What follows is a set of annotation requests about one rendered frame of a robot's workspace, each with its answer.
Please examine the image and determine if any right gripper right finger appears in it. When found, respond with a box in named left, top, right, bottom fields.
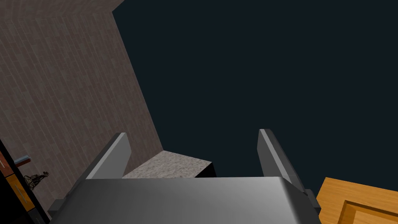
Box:
left=257, top=128, right=309, bottom=196

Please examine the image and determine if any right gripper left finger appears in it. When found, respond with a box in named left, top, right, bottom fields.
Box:
left=65, top=132, right=132, bottom=198

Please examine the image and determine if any orange wooden cupboard door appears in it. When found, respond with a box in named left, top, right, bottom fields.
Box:
left=315, top=177, right=398, bottom=224

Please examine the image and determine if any dark cabinet with wooden drawers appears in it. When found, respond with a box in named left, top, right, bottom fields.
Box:
left=0, top=139, right=50, bottom=224

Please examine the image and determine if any small wall shelf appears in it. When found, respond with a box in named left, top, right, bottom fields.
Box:
left=14, top=155, right=32, bottom=168

